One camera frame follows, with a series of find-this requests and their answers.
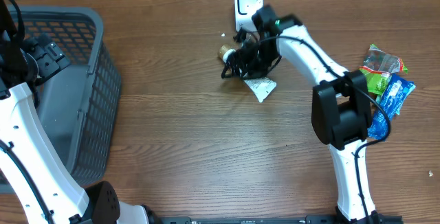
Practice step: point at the green clear snack bag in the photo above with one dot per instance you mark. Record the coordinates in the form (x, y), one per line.
(378, 66)

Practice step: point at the white barcode scanner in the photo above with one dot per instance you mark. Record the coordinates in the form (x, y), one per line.
(244, 10)

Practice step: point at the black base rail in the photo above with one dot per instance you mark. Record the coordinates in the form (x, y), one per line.
(310, 219)

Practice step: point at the blue snack packet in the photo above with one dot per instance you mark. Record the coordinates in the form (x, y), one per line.
(391, 101)

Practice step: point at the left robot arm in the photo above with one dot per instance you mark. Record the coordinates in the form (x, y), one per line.
(29, 162)

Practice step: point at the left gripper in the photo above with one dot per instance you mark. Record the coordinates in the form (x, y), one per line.
(49, 54)

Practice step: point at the white tube with gold cap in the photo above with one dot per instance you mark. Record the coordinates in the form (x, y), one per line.
(260, 87)

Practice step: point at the grey plastic mesh basket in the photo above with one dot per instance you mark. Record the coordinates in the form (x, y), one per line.
(78, 106)

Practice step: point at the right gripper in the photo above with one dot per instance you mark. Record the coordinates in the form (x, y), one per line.
(243, 66)

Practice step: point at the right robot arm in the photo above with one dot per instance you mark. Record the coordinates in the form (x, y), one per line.
(341, 109)

